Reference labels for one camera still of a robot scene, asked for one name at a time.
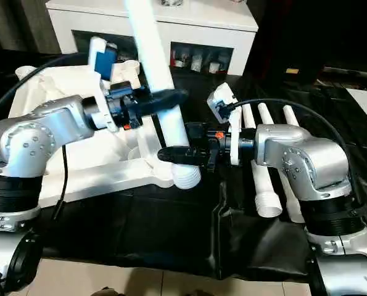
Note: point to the white plastic table top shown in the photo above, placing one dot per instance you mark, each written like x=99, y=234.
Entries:
x=66, y=83

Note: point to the black horizontal bar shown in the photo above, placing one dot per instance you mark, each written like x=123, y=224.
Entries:
x=352, y=71

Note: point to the white plastic table leg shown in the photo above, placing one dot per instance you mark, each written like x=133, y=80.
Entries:
x=265, y=114
x=152, y=61
x=266, y=200
x=289, y=115

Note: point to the black plastic mat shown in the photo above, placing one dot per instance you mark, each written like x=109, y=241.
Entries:
x=140, y=231

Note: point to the white cabinet with glass doors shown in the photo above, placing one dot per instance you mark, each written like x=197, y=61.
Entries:
x=201, y=34

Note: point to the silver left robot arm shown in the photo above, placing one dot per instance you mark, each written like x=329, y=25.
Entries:
x=23, y=145

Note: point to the small white cup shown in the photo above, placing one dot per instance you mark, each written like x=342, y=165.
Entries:
x=213, y=68

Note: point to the dark object on cabinet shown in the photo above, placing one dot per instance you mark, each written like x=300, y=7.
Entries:
x=172, y=2

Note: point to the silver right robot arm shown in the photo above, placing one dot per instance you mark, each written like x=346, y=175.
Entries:
x=309, y=154

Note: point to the small yellow label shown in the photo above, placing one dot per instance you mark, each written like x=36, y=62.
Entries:
x=292, y=71

